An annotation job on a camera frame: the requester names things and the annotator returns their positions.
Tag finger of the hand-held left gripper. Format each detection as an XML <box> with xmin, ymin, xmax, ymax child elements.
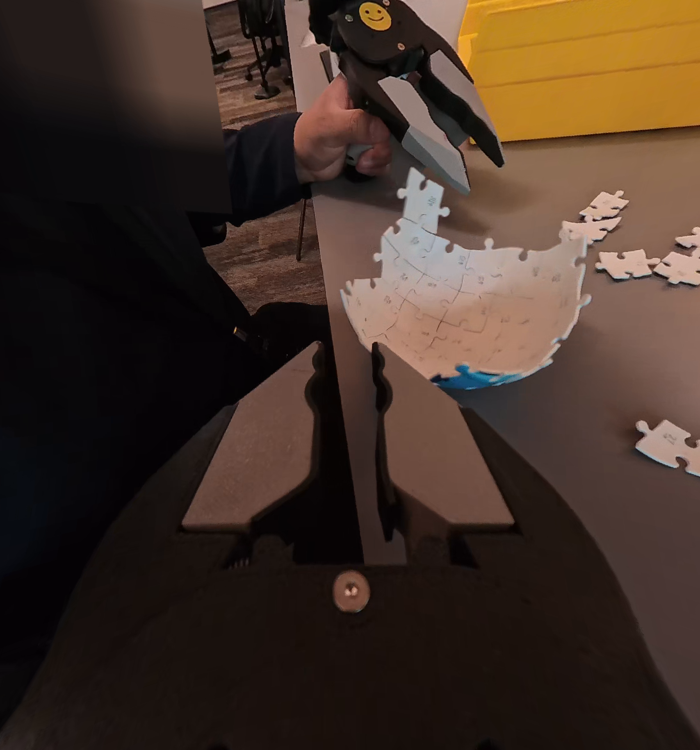
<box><xmin>417</xmin><ymin>45</ymin><xmax>507</xmax><ymax>170</ymax></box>
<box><xmin>378</xmin><ymin>76</ymin><xmax>472</xmax><ymax>196</ymax></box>

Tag yellow plastic bin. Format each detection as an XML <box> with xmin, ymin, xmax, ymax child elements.
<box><xmin>458</xmin><ymin>0</ymin><xmax>700</xmax><ymax>143</ymax></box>

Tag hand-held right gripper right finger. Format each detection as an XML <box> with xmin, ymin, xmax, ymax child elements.
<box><xmin>371</xmin><ymin>341</ymin><xmax>516</xmax><ymax>543</ymax></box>

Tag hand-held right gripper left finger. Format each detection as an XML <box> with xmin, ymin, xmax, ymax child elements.
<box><xmin>180</xmin><ymin>341</ymin><xmax>334</xmax><ymax>548</ymax></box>

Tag person's left forearm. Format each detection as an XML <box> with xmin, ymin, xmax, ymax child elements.
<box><xmin>222</xmin><ymin>111</ymin><xmax>305</xmax><ymax>228</ymax></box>

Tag partly built white puzzle ball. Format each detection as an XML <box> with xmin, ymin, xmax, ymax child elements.
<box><xmin>341</xmin><ymin>167</ymin><xmax>592</xmax><ymax>390</ymax></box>

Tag black office chair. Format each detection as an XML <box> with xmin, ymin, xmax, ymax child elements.
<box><xmin>209</xmin><ymin>0</ymin><xmax>295</xmax><ymax>100</ymax></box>

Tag person's left hand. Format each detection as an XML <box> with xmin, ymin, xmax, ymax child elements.
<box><xmin>294</xmin><ymin>75</ymin><xmax>394</xmax><ymax>185</ymax></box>

